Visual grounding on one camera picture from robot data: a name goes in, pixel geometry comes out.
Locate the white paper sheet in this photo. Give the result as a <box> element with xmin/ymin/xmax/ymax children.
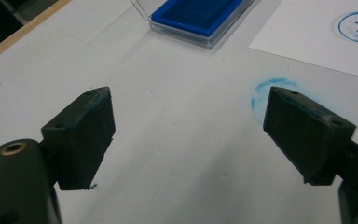
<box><xmin>248</xmin><ymin>0</ymin><xmax>358</xmax><ymax>82</ymax></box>

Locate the blue ink pad clear case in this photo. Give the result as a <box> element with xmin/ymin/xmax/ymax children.
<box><xmin>130</xmin><ymin>0</ymin><xmax>256</xmax><ymax>49</ymax></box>

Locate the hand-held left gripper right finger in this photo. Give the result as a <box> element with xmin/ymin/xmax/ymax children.
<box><xmin>262</xmin><ymin>86</ymin><xmax>358</xmax><ymax>224</ymax></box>

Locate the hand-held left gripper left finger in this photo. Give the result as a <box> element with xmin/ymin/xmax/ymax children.
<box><xmin>0</xmin><ymin>86</ymin><xmax>117</xmax><ymax>224</ymax></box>

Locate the white table cover board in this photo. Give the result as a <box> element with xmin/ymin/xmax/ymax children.
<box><xmin>0</xmin><ymin>0</ymin><xmax>358</xmax><ymax>224</ymax></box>

